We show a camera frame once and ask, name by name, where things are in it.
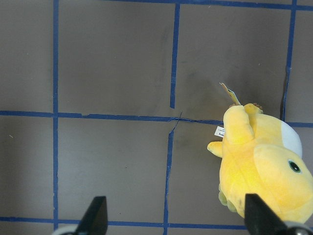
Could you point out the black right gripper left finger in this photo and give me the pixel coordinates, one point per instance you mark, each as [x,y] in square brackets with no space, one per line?
[94,221]

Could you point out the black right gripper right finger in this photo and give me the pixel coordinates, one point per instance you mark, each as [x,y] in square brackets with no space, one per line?
[261,220]

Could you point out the yellow plush dinosaur toy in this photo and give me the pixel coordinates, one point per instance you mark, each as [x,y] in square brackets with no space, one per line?
[262,154]

